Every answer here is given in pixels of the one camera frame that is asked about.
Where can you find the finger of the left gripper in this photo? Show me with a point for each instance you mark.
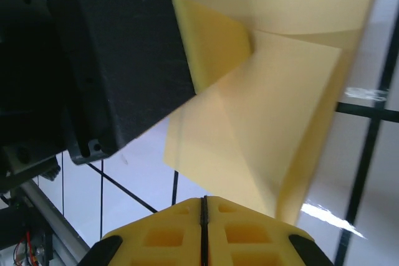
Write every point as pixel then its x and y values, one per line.
pixel 134 60

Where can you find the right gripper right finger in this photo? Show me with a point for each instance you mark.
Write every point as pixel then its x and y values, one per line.
pixel 280 247

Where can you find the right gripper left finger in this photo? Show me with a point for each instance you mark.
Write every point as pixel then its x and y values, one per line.
pixel 187 247

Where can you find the long aluminium mounting rail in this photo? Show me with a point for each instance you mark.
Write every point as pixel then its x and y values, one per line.
pixel 53 225

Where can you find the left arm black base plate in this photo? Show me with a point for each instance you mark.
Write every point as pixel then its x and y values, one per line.
pixel 34 231

